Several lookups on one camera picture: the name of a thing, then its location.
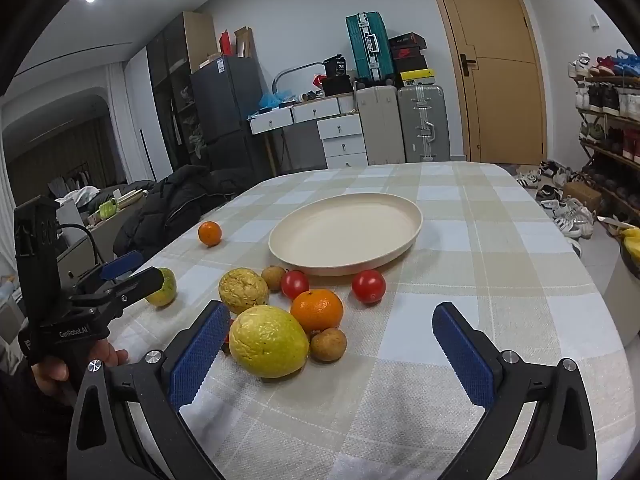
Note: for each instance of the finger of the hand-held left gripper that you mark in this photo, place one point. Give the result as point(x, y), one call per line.
point(122, 265)
point(145, 281)

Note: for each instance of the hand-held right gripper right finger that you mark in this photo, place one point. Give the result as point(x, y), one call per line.
point(465, 360)

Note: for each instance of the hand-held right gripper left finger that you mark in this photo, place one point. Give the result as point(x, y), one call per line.
point(200, 355)

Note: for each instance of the green yellow guava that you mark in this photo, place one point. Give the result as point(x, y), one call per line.
point(165, 294)

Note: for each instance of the large smooth yellow guava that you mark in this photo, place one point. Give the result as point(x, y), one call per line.
point(268, 341)

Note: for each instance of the wrinkled yellow guava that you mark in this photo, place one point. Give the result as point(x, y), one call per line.
point(243, 291)

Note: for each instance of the small mandarin orange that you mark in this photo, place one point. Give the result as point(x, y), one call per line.
point(209, 233)

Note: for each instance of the brown longan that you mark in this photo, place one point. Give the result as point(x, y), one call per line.
point(273, 278)
point(328, 344)

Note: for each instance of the large mandarin orange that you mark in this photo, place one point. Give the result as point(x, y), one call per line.
point(317, 310)

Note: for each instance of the cream round plate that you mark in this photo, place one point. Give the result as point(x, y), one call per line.
point(345, 235)

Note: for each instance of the person's left forearm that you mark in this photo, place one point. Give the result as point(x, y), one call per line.
point(30, 425)

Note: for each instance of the person's left hand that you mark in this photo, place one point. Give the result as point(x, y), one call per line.
point(112, 357)

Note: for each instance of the green toy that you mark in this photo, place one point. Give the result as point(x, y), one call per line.
point(107, 208)

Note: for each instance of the black puffer jacket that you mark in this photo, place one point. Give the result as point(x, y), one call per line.
point(170, 205)

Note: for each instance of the white crumpled cloth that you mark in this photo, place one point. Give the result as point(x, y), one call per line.
point(82, 195)

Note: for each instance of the brown curtain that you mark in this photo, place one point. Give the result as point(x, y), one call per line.
point(55, 155)

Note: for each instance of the scattered sneakers pile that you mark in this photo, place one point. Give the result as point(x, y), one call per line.
point(570, 215)

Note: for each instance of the dark shelf cabinet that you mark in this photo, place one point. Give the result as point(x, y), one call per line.
point(167, 85)

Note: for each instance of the dark grey fridge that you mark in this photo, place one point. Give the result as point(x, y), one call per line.
point(225, 110)

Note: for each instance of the brown cardboard box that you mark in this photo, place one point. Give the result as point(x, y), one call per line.
point(582, 195)

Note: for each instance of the blue plastic bag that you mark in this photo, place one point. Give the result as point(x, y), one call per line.
point(275, 99)

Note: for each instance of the tall brown cardboard panel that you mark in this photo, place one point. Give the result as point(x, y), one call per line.
point(200, 42)

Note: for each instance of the silver suitcase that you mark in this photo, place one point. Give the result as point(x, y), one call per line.
point(422, 122)

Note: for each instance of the white drawer desk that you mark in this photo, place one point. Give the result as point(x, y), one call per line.
point(342, 140)

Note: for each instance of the red gift box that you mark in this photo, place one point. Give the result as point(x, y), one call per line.
point(226, 42)

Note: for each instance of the wooden shoe rack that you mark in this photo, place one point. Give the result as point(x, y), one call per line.
point(600, 150)

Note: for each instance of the beige suitcase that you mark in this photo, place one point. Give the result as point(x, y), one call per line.
point(380, 125)

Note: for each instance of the open cardboard box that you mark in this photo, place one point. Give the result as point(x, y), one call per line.
point(245, 42)

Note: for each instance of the arched desk mirror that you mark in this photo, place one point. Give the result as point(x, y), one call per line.
point(297, 77)

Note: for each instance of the black storage box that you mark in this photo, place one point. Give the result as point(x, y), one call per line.
point(337, 85)

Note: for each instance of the yellow white shoe box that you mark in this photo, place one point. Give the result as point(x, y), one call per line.
point(417, 78)

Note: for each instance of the black pouch bag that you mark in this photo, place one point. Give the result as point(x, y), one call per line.
point(336, 65)

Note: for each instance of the shoe rack with shoes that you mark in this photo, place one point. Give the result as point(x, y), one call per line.
point(607, 100)

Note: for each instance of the plain black shoe box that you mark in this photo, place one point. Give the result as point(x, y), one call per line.
point(410, 65)

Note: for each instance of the wooden door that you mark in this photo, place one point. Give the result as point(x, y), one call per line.
point(492, 60)

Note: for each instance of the red shoe box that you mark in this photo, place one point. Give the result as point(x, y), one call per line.
point(407, 53)

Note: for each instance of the teal suitcase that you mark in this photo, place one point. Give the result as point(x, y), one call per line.
point(367, 45)

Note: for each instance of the black red-striped shoe box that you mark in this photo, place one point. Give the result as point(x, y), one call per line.
point(407, 40)

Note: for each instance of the white wall switch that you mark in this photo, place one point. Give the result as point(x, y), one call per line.
point(593, 20)

